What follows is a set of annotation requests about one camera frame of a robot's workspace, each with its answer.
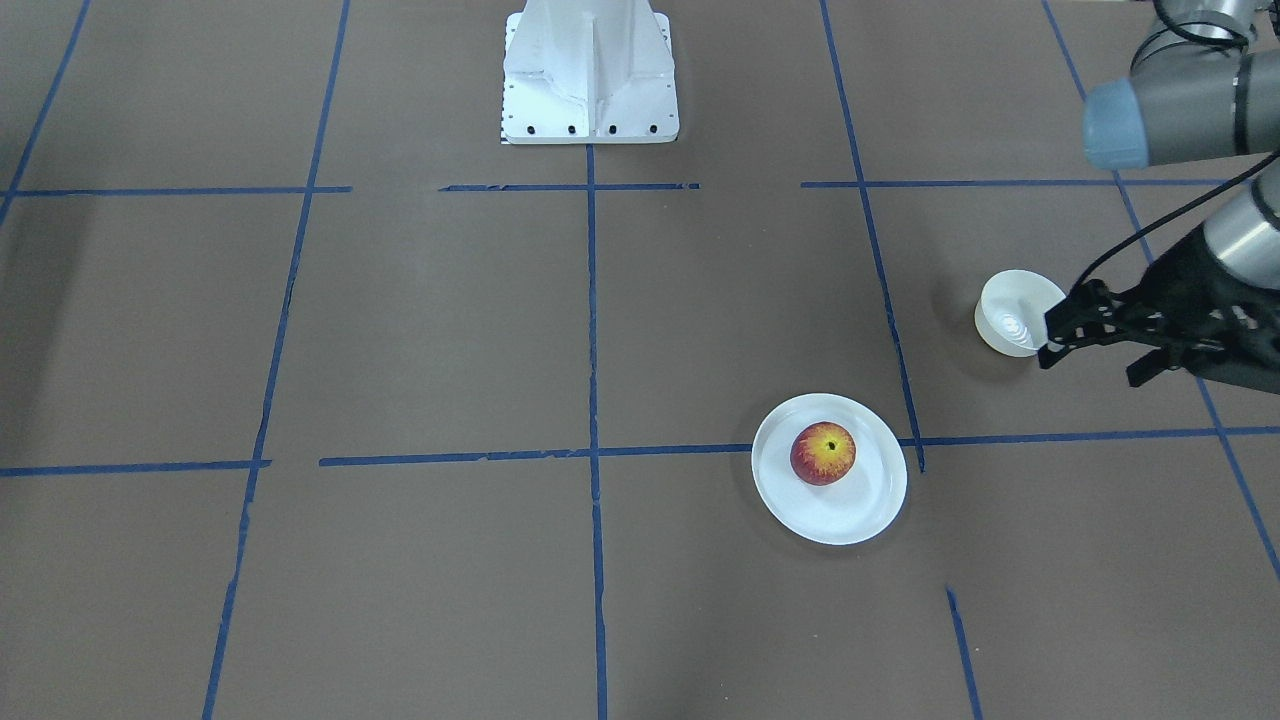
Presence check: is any red yellow apple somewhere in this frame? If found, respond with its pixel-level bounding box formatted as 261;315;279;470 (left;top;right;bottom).
788;421;858;487

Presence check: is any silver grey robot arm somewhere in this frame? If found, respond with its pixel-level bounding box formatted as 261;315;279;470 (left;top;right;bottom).
1037;1;1279;393

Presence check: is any white round plate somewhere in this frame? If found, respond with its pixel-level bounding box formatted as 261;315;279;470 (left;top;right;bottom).
751;393;908;546

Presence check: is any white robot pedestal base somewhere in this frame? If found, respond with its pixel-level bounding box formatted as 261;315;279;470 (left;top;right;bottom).
500;1;681;145

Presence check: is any white bowl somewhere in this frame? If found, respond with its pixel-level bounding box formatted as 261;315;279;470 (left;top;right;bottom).
974;269;1066;357

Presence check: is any brown paper table cover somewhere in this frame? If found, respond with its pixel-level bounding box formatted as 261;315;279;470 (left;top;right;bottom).
3;1;1277;719

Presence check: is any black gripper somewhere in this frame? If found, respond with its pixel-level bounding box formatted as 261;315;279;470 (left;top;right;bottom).
1037;227;1279;393

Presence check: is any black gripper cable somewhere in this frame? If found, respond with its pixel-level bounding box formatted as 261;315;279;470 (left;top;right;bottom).
1068;149;1280;293

